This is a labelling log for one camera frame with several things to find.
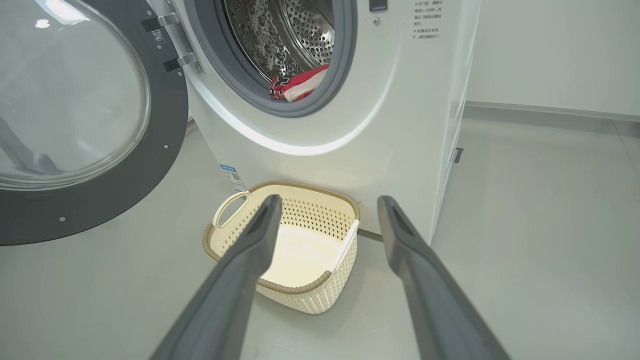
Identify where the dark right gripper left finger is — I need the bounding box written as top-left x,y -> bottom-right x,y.
150,194 -> 284,360

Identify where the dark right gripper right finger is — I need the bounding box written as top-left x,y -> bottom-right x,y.
377,195 -> 511,360

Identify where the dark round glass washer door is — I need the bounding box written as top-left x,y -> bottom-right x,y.
0,0 -> 190,247

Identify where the red and white garment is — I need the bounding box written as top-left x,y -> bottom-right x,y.
268,64 -> 330,104

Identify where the cream perforated laundry basket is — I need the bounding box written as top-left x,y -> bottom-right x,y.
202,180 -> 361,315

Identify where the white front-load washing machine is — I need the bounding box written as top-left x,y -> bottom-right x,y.
145,0 -> 483,246

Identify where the grey rubber door gasket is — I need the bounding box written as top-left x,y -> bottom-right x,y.
182,0 -> 359,119

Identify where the blue energy label sticker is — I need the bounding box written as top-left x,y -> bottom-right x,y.
220,163 -> 249,194

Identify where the perforated steel washer drum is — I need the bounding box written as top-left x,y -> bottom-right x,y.
222,0 -> 336,83

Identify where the grey wall skirting board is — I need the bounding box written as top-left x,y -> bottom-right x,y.
462,100 -> 640,124

